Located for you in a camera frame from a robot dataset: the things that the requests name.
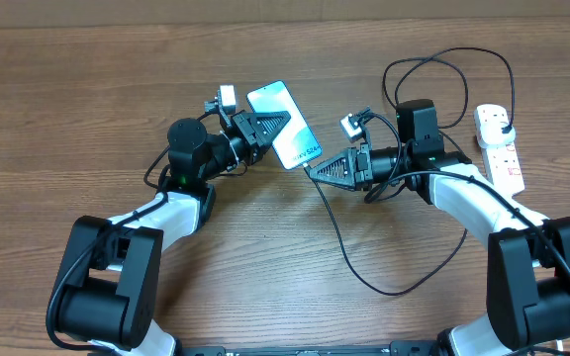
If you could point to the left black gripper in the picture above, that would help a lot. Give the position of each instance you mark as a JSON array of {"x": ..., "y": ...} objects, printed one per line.
[{"x": 247, "y": 125}]

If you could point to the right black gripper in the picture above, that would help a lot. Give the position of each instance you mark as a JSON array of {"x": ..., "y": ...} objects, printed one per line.
[{"x": 351, "y": 159}]

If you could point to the Samsung Galaxy smartphone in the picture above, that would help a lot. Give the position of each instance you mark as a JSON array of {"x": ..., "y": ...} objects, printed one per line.
[{"x": 296, "y": 143}]

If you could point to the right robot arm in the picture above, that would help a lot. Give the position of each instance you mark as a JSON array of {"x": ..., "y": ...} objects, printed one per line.
[{"x": 528, "y": 275}]

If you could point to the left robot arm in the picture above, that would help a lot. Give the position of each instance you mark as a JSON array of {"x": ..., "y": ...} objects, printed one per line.
[{"x": 103, "y": 297}]

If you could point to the white charger plug adapter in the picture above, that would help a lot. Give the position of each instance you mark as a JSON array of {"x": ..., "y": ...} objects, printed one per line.
[{"x": 494, "y": 135}]

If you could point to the white power strip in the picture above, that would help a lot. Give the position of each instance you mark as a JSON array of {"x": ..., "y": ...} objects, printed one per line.
[{"x": 502, "y": 164}]

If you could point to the cardboard backdrop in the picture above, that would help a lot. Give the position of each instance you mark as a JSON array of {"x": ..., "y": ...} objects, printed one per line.
[{"x": 17, "y": 14}]

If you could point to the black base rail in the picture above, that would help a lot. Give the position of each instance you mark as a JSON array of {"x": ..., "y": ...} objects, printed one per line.
[{"x": 314, "y": 351}]

